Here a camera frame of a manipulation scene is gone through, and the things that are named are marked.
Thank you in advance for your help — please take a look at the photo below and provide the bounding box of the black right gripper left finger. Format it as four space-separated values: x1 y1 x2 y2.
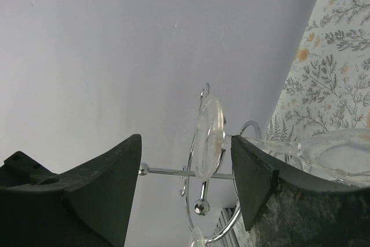
1 134 142 246

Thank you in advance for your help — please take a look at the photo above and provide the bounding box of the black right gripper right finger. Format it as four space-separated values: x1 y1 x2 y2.
231 135 369 246

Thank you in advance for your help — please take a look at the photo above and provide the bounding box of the clear wine glass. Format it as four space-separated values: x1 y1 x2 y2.
193 95 369 187
188 227 206 247

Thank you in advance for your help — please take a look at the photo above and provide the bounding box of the chrome wine glass rack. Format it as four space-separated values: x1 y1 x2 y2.
138 82 264 244

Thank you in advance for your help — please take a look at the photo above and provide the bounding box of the floral patterned table mat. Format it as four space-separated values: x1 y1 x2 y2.
265 0 369 141

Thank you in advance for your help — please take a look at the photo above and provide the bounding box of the aluminium front frame rail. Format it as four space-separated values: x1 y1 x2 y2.
215 205 246 247

